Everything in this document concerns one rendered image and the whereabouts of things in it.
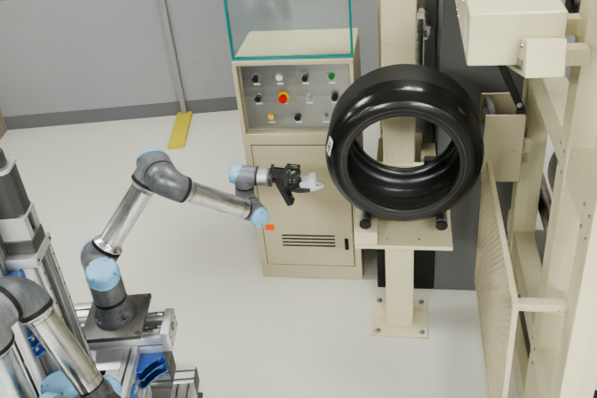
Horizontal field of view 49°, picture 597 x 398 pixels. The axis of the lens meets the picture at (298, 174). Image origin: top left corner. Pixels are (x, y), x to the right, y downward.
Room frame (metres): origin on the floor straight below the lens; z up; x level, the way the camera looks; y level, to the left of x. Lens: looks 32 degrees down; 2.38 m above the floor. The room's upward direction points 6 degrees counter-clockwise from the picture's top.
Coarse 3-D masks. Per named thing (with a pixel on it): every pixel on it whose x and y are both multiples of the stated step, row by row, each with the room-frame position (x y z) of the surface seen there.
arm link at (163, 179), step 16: (160, 176) 1.92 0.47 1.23; (176, 176) 1.93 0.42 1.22; (160, 192) 1.90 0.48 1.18; (176, 192) 1.89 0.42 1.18; (192, 192) 1.92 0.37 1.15; (208, 192) 1.95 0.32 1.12; (224, 192) 2.00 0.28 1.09; (208, 208) 1.96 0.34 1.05; (224, 208) 1.96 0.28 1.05; (240, 208) 1.98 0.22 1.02; (256, 208) 2.01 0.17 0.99; (256, 224) 1.98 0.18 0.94
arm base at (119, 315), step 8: (128, 296) 1.84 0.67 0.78; (120, 304) 1.77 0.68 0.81; (128, 304) 1.80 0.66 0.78; (96, 312) 1.77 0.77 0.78; (104, 312) 1.75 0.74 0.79; (112, 312) 1.75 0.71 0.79; (120, 312) 1.76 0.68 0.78; (128, 312) 1.78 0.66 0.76; (136, 312) 1.81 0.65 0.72; (96, 320) 1.77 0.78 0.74; (104, 320) 1.74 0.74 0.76; (112, 320) 1.74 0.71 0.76; (120, 320) 1.75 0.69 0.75; (128, 320) 1.76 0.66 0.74; (104, 328) 1.74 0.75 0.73; (112, 328) 1.73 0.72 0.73; (120, 328) 1.74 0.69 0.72
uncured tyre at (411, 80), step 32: (352, 96) 2.06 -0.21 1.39; (384, 96) 1.97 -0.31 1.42; (416, 96) 1.94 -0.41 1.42; (448, 96) 1.96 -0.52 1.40; (352, 128) 1.97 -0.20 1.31; (448, 128) 1.90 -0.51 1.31; (480, 128) 1.96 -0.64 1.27; (352, 160) 2.22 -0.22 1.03; (448, 160) 2.16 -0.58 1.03; (480, 160) 1.91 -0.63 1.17; (352, 192) 1.97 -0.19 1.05; (384, 192) 2.14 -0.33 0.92; (416, 192) 2.13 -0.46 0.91; (448, 192) 1.90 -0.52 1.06
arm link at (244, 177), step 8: (232, 168) 2.16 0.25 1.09; (240, 168) 2.15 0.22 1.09; (248, 168) 2.15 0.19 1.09; (256, 168) 2.15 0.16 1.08; (232, 176) 2.14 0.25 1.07; (240, 176) 2.13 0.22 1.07; (248, 176) 2.12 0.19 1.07; (256, 176) 2.12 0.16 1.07; (240, 184) 2.13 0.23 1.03; (248, 184) 2.13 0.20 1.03; (256, 184) 2.12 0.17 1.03
